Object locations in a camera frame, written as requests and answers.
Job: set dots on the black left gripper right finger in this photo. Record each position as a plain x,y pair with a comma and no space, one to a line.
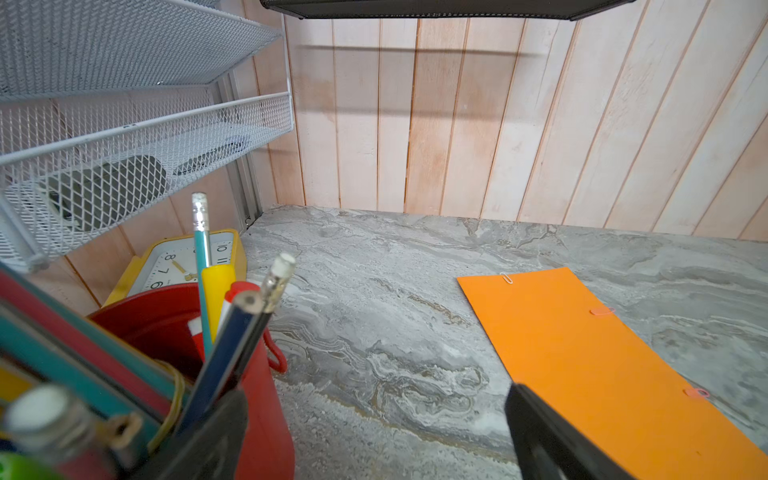
547,446

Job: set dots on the teal pencil with eraser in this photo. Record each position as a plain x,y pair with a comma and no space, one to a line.
201,224

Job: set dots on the grey object in shelf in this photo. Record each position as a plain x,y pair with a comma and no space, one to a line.
89,199

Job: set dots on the white wire mesh shelf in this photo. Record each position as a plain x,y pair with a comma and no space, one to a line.
89,82

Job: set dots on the pink paperclip edge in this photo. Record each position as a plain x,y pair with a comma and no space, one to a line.
602,311
696,392

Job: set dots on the orange paper document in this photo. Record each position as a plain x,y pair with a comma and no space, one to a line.
604,380

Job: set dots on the pink paperclip upper edge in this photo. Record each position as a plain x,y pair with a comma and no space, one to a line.
602,311

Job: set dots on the yellow marker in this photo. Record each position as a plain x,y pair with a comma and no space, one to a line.
216,281

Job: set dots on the dark blue pencil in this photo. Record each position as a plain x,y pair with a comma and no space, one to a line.
239,329

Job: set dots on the pink paperclip lower edge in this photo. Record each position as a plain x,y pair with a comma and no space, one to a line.
696,392

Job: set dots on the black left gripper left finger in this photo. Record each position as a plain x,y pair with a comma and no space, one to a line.
208,450

